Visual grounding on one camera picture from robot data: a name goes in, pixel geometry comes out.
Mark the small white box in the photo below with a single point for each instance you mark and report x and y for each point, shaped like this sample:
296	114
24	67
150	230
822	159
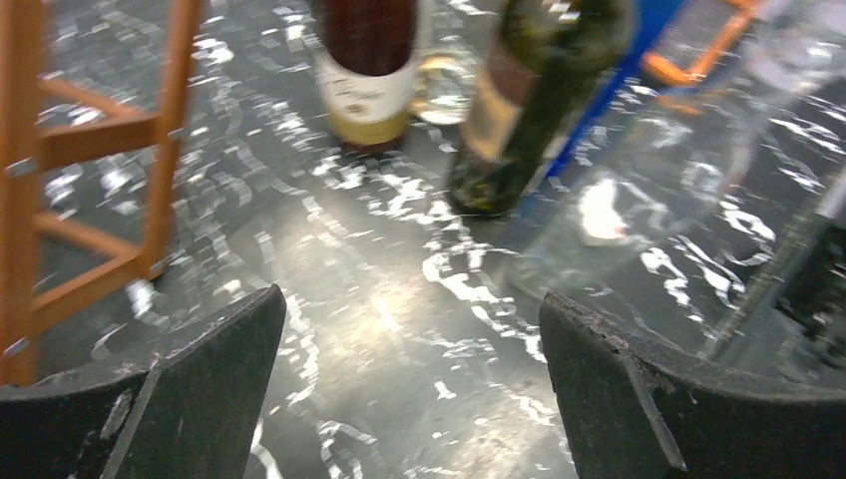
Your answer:
600	223

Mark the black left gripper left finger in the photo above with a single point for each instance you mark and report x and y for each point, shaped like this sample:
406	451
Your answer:
182	406

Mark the gold-capped red wine bottle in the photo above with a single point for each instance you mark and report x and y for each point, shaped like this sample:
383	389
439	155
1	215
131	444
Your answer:
365	69

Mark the blue labelled plastic bottle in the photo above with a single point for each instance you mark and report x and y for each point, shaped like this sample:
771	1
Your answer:
652	17

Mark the clear glass corked bottle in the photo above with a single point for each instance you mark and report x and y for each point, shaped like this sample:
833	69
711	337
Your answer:
445	79

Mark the orange wooden display shelf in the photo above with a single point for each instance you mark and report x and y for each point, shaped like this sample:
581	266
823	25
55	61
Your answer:
695	39

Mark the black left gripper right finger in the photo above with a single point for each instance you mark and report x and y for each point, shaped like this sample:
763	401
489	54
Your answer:
635	406

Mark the silver-capped dark wine bottle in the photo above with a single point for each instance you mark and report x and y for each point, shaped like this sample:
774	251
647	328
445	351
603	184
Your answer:
547	62

